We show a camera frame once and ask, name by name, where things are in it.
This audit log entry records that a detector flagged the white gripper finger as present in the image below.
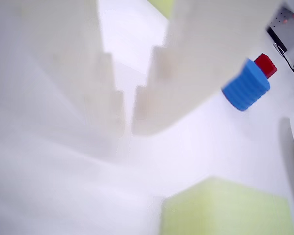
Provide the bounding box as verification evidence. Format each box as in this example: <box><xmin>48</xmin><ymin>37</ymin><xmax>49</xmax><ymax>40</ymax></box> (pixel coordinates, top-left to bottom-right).
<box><xmin>131</xmin><ymin>0</ymin><xmax>282</xmax><ymax>136</ymax></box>
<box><xmin>0</xmin><ymin>0</ymin><xmax>126</xmax><ymax>147</ymax></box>

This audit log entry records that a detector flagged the blue ribbed foam block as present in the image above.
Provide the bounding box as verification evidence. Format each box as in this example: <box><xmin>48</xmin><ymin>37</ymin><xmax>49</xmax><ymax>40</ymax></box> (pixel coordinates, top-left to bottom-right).
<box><xmin>221</xmin><ymin>58</ymin><xmax>271</xmax><ymax>112</ymax></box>

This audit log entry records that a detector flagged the yellow-green foam block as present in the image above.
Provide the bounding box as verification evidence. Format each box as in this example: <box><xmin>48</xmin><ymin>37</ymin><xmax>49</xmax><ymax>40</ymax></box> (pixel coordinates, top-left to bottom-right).
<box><xmin>147</xmin><ymin>0</ymin><xmax>174</xmax><ymax>19</ymax></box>
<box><xmin>159</xmin><ymin>176</ymin><xmax>294</xmax><ymax>235</ymax></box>

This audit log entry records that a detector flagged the red foam block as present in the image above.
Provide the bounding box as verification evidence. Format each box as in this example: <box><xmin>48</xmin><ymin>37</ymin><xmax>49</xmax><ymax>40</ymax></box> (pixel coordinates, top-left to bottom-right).
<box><xmin>254</xmin><ymin>53</ymin><xmax>278</xmax><ymax>79</ymax></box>

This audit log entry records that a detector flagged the grey perforated board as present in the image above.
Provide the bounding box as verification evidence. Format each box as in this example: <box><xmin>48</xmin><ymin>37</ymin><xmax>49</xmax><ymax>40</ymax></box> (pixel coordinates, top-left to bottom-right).
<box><xmin>267</xmin><ymin>6</ymin><xmax>294</xmax><ymax>69</ymax></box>

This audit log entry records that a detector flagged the white wire loop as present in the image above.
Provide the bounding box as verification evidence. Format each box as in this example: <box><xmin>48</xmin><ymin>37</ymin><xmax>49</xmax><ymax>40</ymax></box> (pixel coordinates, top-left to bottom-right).
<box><xmin>273</xmin><ymin>43</ymin><xmax>286</xmax><ymax>56</ymax></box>

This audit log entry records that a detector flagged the long black cable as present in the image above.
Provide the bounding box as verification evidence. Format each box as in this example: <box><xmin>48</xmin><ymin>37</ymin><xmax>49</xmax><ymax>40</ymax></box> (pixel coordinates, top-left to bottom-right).
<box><xmin>274</xmin><ymin>43</ymin><xmax>294</xmax><ymax>96</ymax></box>

